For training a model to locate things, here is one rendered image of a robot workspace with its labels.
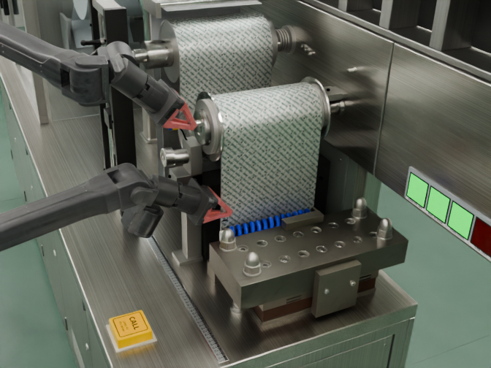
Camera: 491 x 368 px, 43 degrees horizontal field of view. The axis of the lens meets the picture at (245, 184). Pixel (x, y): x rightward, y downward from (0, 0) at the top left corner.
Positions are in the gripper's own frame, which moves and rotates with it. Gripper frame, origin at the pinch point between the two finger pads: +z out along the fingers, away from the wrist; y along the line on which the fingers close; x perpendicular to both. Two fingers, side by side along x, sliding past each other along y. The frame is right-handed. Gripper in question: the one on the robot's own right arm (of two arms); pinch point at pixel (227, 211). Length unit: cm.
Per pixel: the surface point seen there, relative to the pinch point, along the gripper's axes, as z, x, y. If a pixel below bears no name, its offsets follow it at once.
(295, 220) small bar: 13.1, 4.9, 5.7
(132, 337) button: -15.2, -25.9, 13.5
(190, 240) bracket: 0.3, -12.4, -7.8
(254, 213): 6.5, 1.6, 0.2
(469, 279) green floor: 185, -18, -58
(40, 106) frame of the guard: -16, -21, -102
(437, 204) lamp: 20.1, 24.8, 29.8
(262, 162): 1.6, 13.1, 0.3
